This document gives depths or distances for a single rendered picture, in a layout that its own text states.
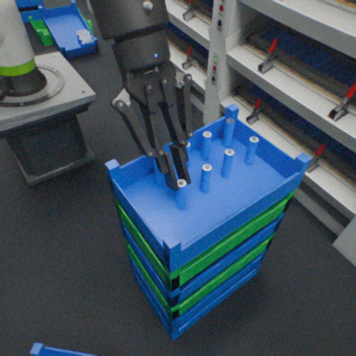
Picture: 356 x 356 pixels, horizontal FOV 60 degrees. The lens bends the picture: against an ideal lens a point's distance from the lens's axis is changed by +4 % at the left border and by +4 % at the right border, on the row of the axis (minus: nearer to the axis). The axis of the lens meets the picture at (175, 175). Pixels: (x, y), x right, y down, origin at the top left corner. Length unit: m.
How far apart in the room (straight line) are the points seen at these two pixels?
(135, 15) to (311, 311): 0.82
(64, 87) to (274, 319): 0.92
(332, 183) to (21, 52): 0.96
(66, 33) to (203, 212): 1.65
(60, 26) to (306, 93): 1.53
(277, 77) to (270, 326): 0.69
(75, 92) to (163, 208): 0.61
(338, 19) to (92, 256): 0.88
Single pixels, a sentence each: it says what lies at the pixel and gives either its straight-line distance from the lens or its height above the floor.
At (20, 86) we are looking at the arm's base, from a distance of 1.07.
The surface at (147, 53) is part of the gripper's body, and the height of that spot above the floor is 0.67.
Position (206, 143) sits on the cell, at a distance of 0.60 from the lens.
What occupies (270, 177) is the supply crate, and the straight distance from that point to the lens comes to 0.63.
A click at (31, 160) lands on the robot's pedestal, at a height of 0.10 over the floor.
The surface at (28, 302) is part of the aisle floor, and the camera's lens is 0.99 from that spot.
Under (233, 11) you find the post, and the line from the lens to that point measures 1.07.
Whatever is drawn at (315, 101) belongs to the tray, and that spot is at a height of 0.37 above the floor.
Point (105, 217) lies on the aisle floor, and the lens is 1.05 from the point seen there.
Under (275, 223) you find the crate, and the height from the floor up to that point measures 0.29.
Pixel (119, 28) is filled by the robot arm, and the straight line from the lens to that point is 0.41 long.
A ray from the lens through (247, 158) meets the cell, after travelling 0.63.
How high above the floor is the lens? 0.86
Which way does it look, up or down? 49 degrees down
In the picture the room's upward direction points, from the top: straight up
